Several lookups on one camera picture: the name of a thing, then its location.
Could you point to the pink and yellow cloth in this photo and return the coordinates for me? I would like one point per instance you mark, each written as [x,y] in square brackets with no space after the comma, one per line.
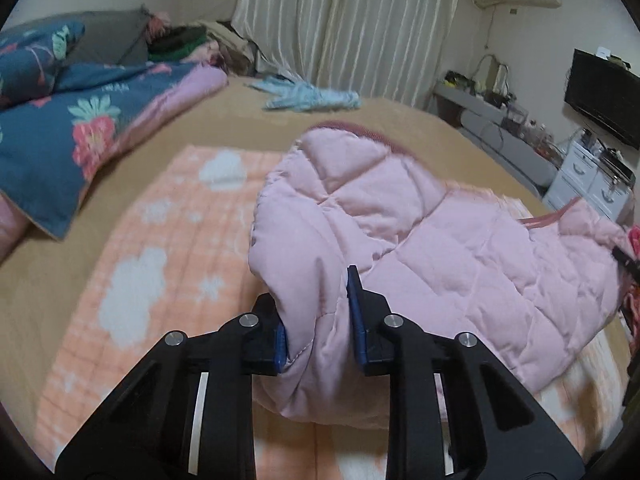
[634,240]

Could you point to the bed with tan sheet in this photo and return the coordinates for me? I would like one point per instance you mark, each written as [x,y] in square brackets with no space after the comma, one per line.
[250,125]

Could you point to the grey cushion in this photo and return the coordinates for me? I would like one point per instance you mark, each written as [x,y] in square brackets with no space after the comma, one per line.
[115,35]

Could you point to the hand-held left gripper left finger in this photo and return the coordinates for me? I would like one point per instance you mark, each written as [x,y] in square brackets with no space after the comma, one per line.
[280,350]

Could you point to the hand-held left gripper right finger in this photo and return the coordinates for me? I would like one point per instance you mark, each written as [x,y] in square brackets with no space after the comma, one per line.
[357,325]

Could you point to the light blue garment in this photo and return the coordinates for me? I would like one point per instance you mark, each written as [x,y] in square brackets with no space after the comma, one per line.
[310,96]

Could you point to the blue floral pillow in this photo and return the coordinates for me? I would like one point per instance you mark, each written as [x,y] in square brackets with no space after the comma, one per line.
[30,60]

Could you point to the pile of clothes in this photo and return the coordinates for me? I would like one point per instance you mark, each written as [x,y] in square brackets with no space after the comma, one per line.
[195,45]

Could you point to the black television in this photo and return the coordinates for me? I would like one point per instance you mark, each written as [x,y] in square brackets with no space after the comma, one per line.
[605,95]

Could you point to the cream curtain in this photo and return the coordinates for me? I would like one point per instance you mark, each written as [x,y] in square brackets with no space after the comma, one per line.
[350,25]

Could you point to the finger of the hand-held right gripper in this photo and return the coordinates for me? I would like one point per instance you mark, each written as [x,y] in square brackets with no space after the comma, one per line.
[631,262]

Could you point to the grey desk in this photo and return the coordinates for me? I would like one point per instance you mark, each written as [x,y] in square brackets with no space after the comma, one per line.
[495,130]

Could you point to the white drawer cabinet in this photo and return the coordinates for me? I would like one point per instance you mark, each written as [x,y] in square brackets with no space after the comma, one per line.
[580,175]

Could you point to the orange checked blanket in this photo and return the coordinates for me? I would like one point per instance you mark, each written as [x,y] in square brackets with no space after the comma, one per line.
[165,240]

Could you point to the blue floral quilt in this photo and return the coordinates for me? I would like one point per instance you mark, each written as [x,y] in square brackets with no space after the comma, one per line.
[75,135]

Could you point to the pink quilted jacket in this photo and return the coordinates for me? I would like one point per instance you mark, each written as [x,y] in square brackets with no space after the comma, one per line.
[400,260]

